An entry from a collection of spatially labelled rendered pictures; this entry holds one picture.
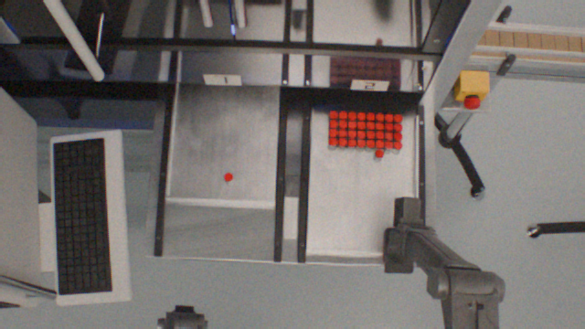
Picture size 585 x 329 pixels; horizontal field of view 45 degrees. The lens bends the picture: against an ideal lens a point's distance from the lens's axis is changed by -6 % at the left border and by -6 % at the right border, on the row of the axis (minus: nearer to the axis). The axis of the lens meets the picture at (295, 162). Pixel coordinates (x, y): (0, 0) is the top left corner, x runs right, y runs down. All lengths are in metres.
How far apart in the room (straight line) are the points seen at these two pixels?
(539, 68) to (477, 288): 0.93
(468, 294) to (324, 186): 0.75
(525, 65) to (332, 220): 0.63
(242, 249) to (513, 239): 1.30
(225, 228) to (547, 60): 0.92
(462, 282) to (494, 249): 1.64
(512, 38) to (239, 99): 0.72
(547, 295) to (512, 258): 0.20
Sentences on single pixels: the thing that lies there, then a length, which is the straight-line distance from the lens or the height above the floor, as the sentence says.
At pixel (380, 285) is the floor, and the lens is 2.65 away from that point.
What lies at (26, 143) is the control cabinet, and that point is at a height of 0.90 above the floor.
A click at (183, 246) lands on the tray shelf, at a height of 0.88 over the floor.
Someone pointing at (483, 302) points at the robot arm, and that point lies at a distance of 1.11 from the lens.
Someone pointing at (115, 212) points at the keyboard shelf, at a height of 0.80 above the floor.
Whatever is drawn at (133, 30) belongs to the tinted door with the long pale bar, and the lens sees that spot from 1.53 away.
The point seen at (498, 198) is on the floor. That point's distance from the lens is 2.79.
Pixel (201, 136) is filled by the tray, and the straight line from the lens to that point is 1.82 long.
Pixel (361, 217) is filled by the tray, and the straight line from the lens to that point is 1.77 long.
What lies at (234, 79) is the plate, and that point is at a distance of 1.71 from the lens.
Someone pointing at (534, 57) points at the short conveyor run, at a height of 0.93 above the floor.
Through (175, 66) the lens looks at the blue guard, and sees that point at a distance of 1.66.
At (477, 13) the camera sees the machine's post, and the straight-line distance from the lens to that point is 1.38.
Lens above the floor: 2.61
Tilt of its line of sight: 75 degrees down
